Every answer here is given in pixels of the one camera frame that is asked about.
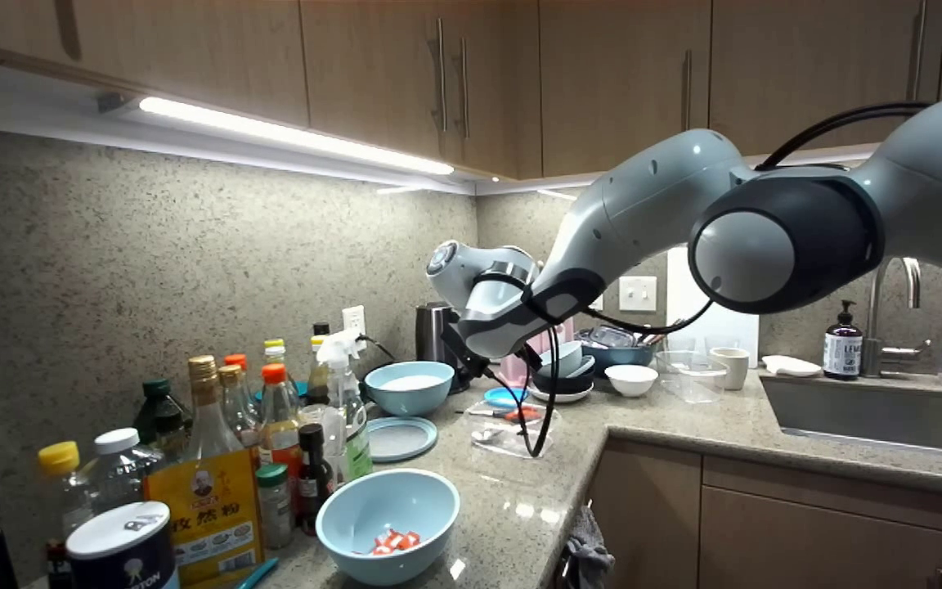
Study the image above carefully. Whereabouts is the white lidded can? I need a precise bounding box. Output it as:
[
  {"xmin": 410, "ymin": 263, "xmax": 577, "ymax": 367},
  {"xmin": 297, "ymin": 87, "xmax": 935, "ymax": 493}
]
[{"xmin": 64, "ymin": 501, "xmax": 183, "ymax": 589}]

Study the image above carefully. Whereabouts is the white mug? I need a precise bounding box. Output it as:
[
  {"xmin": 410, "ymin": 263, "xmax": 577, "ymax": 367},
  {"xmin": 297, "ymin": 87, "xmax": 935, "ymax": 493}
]
[{"xmin": 709, "ymin": 345, "xmax": 756, "ymax": 396}]

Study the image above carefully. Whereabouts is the yellow capped clear bottle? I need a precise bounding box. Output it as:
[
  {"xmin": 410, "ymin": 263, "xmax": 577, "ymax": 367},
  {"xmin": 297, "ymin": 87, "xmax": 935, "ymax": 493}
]
[{"xmin": 38, "ymin": 438, "xmax": 94, "ymax": 583}]

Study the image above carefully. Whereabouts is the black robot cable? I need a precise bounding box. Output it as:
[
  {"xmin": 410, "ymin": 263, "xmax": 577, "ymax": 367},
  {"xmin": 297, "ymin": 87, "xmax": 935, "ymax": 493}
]
[{"xmin": 468, "ymin": 98, "xmax": 935, "ymax": 463}]

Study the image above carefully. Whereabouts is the light blue plate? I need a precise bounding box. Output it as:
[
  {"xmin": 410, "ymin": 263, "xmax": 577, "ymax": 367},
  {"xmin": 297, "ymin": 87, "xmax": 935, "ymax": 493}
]
[{"xmin": 365, "ymin": 416, "xmax": 442, "ymax": 466}]

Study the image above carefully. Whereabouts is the gray crumpled rag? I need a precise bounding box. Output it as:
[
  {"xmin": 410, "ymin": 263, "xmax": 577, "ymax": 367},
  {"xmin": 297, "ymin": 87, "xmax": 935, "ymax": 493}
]
[{"xmin": 549, "ymin": 501, "xmax": 618, "ymax": 589}]

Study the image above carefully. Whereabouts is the light blue bowl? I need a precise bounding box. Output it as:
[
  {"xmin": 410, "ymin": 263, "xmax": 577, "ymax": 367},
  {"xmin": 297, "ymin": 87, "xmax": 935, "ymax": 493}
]
[
  {"xmin": 365, "ymin": 358, "xmax": 459, "ymax": 421},
  {"xmin": 314, "ymin": 467, "xmax": 464, "ymax": 589}
]

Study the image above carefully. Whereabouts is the chrome faucet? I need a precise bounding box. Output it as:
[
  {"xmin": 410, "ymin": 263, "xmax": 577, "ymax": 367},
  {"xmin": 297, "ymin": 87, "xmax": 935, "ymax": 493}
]
[{"xmin": 871, "ymin": 254, "xmax": 930, "ymax": 379}]

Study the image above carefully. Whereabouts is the black bowl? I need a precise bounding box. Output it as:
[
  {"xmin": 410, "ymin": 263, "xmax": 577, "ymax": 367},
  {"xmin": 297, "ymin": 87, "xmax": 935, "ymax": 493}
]
[{"xmin": 535, "ymin": 358, "xmax": 603, "ymax": 396}]

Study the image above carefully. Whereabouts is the dark glass bottle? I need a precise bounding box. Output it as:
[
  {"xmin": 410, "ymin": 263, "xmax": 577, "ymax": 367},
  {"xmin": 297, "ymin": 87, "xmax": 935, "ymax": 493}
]
[{"xmin": 305, "ymin": 321, "xmax": 336, "ymax": 408}]

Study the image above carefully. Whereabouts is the steel kitchen sink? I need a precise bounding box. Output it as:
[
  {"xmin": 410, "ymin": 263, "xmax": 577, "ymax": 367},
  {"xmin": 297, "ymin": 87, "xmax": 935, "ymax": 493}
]
[{"xmin": 758, "ymin": 369, "xmax": 942, "ymax": 457}]

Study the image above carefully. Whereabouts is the red sauce packet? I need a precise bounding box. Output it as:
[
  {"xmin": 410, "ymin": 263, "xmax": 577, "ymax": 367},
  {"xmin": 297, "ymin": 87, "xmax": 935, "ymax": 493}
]
[{"xmin": 371, "ymin": 525, "xmax": 427, "ymax": 559}]

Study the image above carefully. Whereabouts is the small white dish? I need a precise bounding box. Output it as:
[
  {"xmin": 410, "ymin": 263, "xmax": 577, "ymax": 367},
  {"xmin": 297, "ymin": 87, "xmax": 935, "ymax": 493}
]
[{"xmin": 761, "ymin": 355, "xmax": 828, "ymax": 384}]

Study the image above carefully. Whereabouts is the clear glass cup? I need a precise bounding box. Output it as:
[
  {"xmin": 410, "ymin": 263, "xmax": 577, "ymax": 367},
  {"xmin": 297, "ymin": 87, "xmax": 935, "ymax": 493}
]
[{"xmin": 664, "ymin": 336, "xmax": 729, "ymax": 408}]

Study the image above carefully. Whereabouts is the teal utensil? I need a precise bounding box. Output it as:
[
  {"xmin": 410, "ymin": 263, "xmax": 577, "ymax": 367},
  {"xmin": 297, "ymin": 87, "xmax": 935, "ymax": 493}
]
[{"xmin": 232, "ymin": 554, "xmax": 284, "ymax": 589}]

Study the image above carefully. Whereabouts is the small soy sauce bottle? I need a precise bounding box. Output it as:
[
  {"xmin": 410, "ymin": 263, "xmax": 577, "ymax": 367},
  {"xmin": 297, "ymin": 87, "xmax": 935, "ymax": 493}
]
[{"xmin": 292, "ymin": 421, "xmax": 336, "ymax": 534}]

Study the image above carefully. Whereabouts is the orange capped sauce bottle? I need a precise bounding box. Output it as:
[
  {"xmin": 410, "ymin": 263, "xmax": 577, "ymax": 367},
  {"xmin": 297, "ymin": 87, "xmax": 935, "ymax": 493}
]
[{"xmin": 255, "ymin": 359, "xmax": 307, "ymax": 475}]

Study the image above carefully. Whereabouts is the dark green bottle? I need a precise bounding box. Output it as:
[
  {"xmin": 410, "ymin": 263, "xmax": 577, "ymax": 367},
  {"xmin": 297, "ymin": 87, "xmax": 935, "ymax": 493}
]
[{"xmin": 130, "ymin": 377, "xmax": 192, "ymax": 463}]

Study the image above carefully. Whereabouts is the wooden lower cabinet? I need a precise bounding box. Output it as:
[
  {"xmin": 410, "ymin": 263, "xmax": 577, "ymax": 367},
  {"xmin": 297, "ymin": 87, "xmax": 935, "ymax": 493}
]
[{"xmin": 585, "ymin": 433, "xmax": 942, "ymax": 589}]

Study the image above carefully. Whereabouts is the metal cabinet handle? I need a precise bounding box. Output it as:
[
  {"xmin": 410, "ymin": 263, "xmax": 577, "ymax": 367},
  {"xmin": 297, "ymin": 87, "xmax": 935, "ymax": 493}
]
[
  {"xmin": 427, "ymin": 18, "xmax": 450, "ymax": 126},
  {"xmin": 452, "ymin": 42, "xmax": 475, "ymax": 140}
]

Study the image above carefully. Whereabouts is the white capped clear bottle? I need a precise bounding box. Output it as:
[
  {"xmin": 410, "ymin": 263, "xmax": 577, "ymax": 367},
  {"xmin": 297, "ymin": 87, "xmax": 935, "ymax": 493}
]
[{"xmin": 89, "ymin": 424, "xmax": 154, "ymax": 518}]

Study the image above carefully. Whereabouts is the under-cabinet light strip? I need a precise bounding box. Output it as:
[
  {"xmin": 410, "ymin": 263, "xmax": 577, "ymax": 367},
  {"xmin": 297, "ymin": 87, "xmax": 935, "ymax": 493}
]
[
  {"xmin": 133, "ymin": 92, "xmax": 461, "ymax": 180},
  {"xmin": 475, "ymin": 169, "xmax": 610, "ymax": 204}
]

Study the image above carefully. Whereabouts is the small green lidded jar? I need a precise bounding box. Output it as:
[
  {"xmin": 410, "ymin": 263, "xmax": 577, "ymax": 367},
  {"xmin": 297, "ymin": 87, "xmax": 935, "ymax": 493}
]
[{"xmin": 251, "ymin": 463, "xmax": 297, "ymax": 555}]

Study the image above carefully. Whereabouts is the gray gripper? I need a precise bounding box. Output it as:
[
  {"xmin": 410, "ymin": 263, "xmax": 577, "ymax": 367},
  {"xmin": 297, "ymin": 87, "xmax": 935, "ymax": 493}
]
[{"xmin": 442, "ymin": 307, "xmax": 549, "ymax": 392}]

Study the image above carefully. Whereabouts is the dark soap dispenser bottle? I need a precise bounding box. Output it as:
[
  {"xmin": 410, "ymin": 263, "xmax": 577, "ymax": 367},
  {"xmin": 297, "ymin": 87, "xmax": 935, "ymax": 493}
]
[{"xmin": 821, "ymin": 299, "xmax": 868, "ymax": 384}]

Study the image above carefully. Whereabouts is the large yellow label bottle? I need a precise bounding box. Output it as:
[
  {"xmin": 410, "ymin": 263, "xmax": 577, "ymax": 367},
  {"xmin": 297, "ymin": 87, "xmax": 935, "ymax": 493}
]
[{"xmin": 141, "ymin": 355, "xmax": 269, "ymax": 589}]

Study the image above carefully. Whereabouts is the green label bottle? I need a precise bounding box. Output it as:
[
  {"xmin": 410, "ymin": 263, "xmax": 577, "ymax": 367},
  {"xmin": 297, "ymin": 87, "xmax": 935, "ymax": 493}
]
[{"xmin": 318, "ymin": 330, "xmax": 377, "ymax": 483}]

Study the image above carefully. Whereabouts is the white bowl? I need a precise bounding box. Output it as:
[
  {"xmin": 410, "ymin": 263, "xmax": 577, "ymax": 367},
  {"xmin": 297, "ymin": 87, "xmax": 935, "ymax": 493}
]
[{"xmin": 603, "ymin": 362, "xmax": 664, "ymax": 398}]

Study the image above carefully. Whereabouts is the white plate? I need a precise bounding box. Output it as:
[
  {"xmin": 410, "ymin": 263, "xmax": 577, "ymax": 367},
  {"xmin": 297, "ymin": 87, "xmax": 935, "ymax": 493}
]
[{"xmin": 527, "ymin": 384, "xmax": 598, "ymax": 408}]

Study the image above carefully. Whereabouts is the clear plastic bowl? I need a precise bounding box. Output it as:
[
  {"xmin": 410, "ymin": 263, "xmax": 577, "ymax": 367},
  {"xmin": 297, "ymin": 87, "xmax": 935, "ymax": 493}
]
[{"xmin": 468, "ymin": 396, "xmax": 549, "ymax": 457}]

